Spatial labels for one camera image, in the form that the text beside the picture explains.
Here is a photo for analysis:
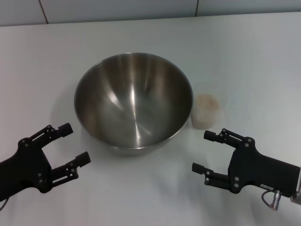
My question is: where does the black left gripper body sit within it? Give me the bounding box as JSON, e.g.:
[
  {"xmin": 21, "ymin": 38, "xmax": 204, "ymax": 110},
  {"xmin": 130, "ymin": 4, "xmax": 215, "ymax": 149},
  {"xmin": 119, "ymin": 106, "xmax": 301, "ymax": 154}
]
[{"xmin": 0, "ymin": 137, "xmax": 52, "ymax": 203}]

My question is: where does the clear plastic cup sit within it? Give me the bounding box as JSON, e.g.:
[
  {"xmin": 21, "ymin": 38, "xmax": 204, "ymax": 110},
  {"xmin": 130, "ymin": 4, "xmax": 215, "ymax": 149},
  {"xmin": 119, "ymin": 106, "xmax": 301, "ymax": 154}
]
[{"xmin": 190, "ymin": 93, "xmax": 222, "ymax": 130}]

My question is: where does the white rice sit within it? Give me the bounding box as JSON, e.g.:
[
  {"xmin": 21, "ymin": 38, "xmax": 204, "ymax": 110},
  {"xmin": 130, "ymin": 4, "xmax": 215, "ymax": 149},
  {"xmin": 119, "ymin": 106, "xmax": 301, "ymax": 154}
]
[{"xmin": 192, "ymin": 93, "xmax": 221, "ymax": 129}]

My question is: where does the stainless steel mixing bowl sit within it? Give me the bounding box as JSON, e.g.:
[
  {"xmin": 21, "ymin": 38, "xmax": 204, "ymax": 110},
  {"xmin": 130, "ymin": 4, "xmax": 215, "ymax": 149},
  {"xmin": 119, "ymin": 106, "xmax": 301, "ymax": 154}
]
[{"xmin": 74, "ymin": 52, "xmax": 195, "ymax": 157}]

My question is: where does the thin right gripper cable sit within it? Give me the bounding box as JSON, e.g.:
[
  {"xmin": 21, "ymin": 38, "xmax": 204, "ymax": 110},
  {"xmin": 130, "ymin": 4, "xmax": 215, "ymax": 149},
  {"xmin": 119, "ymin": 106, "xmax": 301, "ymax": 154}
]
[{"xmin": 261, "ymin": 189, "xmax": 283, "ymax": 210}]

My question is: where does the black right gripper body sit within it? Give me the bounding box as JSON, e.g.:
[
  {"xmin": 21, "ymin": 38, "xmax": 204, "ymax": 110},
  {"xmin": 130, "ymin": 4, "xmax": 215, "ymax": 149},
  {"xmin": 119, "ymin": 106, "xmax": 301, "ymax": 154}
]
[{"xmin": 227, "ymin": 137, "xmax": 301, "ymax": 198}]

